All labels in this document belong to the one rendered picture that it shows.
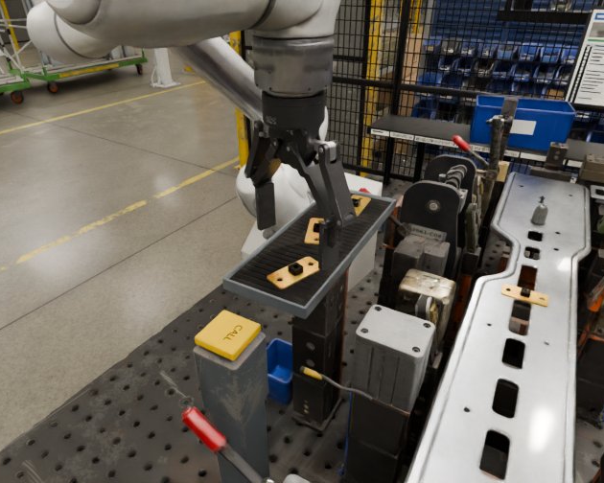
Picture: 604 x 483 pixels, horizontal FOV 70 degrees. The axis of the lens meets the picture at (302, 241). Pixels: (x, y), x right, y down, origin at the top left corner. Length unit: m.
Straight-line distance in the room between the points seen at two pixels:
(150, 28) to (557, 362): 0.74
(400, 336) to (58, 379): 1.87
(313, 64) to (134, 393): 0.88
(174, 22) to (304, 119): 0.19
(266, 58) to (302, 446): 0.77
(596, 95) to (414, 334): 1.36
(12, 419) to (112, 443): 1.18
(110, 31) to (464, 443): 0.62
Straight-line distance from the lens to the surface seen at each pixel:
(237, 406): 0.59
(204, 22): 0.39
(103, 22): 0.36
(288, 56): 0.48
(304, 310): 0.57
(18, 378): 2.39
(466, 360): 0.78
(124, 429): 1.09
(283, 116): 0.50
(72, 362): 2.34
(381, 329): 0.63
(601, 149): 1.81
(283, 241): 0.71
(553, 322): 0.92
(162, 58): 7.64
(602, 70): 1.83
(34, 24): 0.95
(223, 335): 0.55
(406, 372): 0.63
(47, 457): 1.11
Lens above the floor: 1.54
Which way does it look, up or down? 32 degrees down
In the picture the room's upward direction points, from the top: straight up
